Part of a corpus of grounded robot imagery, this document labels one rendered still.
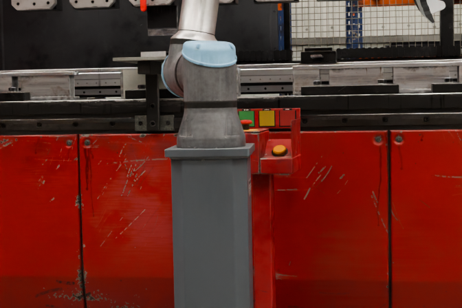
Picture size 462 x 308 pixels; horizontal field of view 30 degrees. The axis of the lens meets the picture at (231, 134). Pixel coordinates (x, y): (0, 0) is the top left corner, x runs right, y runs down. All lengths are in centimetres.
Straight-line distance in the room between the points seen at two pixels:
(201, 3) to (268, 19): 133
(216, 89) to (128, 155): 94
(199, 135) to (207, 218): 18
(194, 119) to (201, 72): 10
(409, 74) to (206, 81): 106
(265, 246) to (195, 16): 80
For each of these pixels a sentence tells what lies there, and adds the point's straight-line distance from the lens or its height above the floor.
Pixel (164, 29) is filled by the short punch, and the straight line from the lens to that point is 285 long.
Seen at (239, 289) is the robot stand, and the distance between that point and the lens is 186.
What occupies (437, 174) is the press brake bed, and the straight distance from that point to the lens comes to 265.
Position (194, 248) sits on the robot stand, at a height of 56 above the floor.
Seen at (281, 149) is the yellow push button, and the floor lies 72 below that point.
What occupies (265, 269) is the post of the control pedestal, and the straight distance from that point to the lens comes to 251.
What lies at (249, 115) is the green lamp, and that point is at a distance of 257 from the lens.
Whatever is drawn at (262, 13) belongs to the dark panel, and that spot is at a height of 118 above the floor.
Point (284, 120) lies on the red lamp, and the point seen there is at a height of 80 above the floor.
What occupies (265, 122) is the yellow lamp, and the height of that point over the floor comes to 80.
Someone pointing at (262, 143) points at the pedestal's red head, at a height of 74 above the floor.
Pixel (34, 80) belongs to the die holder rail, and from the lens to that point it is 295.
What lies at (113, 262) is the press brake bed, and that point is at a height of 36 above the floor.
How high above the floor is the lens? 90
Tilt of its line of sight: 3 degrees down
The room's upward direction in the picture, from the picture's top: 1 degrees counter-clockwise
